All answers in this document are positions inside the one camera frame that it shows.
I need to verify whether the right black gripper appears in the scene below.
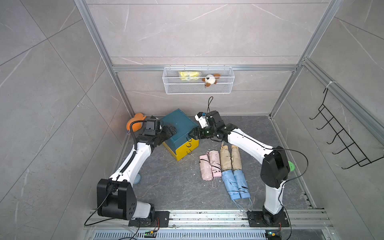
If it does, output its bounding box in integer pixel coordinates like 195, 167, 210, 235
188, 126, 217, 141

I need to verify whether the teal drawer cabinet yellow base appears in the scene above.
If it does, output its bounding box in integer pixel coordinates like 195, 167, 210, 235
160, 109, 199, 161

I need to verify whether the pink umbrella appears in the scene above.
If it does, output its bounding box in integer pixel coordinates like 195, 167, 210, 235
199, 155, 214, 181
208, 151, 222, 178

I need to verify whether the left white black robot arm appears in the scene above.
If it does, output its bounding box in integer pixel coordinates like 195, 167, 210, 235
91, 116, 177, 221

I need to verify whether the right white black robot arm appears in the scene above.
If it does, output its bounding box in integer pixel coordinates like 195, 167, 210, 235
189, 124, 309, 226

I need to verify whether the beige folded umbrella left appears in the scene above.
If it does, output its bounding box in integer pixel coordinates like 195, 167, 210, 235
220, 142, 232, 172

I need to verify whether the beige folded umbrella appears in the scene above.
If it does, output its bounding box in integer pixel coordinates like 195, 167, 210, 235
231, 145, 242, 171
220, 142, 232, 172

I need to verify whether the beige folded umbrella right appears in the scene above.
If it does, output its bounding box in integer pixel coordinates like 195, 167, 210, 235
231, 145, 242, 171

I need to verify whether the blue folded umbrella left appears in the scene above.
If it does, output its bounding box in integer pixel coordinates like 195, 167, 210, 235
222, 170, 241, 201

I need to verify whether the blue folded umbrella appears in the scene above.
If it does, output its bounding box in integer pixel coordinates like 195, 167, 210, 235
233, 170, 251, 199
222, 170, 241, 201

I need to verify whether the blue folded umbrella right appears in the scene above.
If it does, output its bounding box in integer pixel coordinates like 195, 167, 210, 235
233, 170, 251, 199

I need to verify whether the orange plush toy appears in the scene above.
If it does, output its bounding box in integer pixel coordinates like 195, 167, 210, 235
126, 113, 146, 132

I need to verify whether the blue grey sponge pad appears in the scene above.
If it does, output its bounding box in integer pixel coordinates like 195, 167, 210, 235
134, 174, 142, 185

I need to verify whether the brown white plush dog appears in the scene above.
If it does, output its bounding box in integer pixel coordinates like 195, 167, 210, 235
202, 74, 221, 88

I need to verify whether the yellow packet in basket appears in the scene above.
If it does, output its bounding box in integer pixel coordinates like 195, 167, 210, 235
179, 71, 201, 81

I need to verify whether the green round lid container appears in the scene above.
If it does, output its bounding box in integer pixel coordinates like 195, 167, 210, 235
288, 161, 296, 172

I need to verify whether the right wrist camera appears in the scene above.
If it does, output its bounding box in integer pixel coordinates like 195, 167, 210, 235
195, 112, 210, 129

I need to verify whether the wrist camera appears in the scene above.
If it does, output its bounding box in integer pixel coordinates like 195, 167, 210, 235
195, 112, 210, 129
144, 118, 161, 136

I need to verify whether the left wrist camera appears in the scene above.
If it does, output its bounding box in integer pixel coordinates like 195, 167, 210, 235
144, 118, 161, 136

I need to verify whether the white wire wall basket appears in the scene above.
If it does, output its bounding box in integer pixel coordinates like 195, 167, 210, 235
162, 66, 235, 95

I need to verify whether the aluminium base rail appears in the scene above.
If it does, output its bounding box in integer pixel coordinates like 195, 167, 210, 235
77, 209, 339, 240

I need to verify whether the aluminium frame profile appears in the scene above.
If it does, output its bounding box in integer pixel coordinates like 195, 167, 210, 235
75, 1, 384, 143

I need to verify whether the black wall hook rack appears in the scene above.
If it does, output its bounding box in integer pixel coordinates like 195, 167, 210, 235
309, 88, 384, 170

